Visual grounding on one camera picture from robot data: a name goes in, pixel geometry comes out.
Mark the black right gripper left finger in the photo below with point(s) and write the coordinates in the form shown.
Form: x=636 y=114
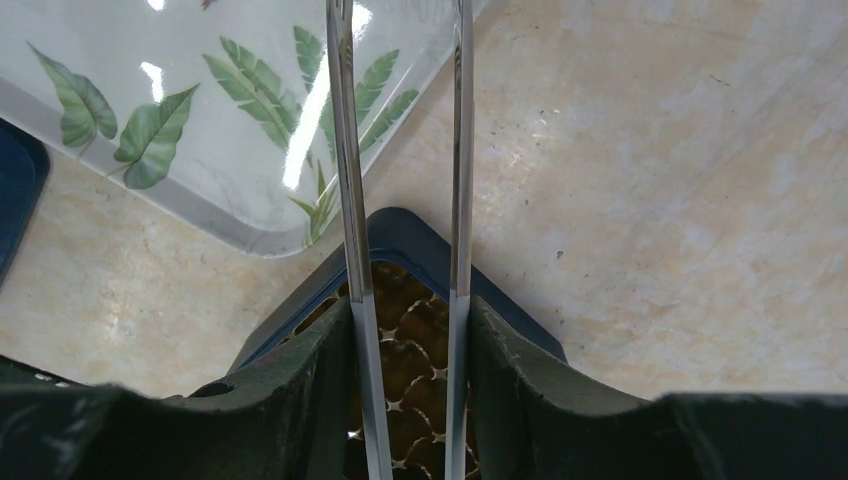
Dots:
x=282 y=416

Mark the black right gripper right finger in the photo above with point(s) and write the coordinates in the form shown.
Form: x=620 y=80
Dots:
x=535 y=417

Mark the silver metal tongs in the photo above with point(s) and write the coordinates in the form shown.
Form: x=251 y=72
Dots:
x=361 y=292

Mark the blue chocolate box with insert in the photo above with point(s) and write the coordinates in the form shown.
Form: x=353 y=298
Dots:
x=410 y=270

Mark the white leaf-print tray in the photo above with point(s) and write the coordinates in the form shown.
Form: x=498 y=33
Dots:
x=218 y=112

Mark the dark blue box lid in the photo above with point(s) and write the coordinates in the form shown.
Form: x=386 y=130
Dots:
x=25 y=167

